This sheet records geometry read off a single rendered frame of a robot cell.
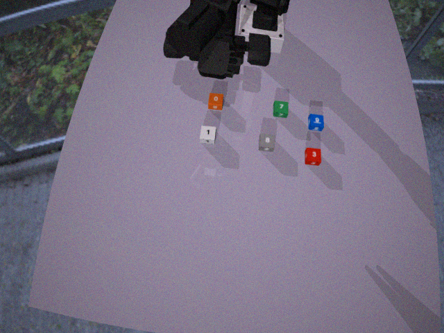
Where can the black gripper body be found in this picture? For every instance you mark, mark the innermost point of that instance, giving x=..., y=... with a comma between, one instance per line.
x=258, y=47

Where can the blue block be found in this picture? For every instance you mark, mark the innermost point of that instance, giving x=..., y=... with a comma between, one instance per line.
x=315, y=122

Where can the green block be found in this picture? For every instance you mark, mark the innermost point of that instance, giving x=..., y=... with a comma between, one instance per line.
x=280, y=109

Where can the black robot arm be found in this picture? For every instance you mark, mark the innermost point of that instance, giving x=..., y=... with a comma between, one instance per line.
x=193, y=32

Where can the orange block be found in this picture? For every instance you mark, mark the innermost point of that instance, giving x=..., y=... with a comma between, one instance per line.
x=215, y=101

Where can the red block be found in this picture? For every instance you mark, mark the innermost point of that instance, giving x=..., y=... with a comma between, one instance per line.
x=313, y=156

